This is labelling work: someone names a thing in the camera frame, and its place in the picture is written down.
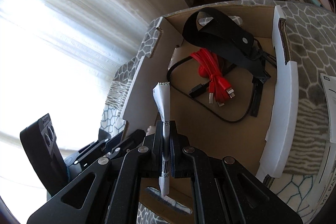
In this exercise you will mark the brown cardboard box tray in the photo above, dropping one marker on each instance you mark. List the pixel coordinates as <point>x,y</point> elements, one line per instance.
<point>222,189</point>

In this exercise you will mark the white paper leaflet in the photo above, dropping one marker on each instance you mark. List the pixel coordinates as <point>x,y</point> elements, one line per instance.
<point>161,95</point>

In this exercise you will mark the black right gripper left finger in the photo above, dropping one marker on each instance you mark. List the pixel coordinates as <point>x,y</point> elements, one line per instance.
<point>154,143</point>

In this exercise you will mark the white orange passport box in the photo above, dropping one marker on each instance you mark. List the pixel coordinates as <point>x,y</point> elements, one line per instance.
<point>327,178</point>

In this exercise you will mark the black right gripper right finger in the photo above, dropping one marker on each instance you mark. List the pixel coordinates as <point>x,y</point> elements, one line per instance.
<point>181,162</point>

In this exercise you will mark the white sheer curtain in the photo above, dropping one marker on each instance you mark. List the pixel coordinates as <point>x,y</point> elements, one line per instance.
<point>59,57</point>

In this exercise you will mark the grey white patterned blanket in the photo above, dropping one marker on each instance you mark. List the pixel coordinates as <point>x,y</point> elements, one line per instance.
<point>287,140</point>

